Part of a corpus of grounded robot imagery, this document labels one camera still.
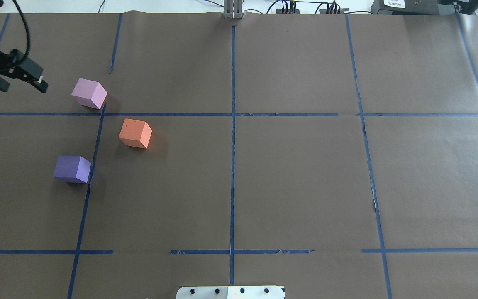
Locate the orange foam cube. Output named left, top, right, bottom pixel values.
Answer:
left=118, top=118, right=152, bottom=148

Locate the light pink foam cube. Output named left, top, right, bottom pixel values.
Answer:
left=71, top=78, right=107, bottom=109

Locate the dark purple foam cube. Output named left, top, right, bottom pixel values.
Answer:
left=53, top=155, right=91, bottom=184

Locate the black power strip left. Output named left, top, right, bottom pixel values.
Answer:
left=274, top=0, right=299, bottom=15

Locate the black power strip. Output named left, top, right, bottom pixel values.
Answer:
left=315, top=1, right=349, bottom=15
left=274, top=0, right=299, bottom=15

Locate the black power strip right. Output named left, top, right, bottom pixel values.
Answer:
left=315, top=1, right=349, bottom=15

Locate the black computer box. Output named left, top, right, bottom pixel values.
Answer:
left=370, top=0, right=478, bottom=15

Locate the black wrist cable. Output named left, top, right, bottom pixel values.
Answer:
left=9, top=0, right=31, bottom=67

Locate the aluminium frame post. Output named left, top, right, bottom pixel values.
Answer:
left=223, top=0, right=244, bottom=20

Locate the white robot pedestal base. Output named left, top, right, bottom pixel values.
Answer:
left=176, top=285, right=286, bottom=299

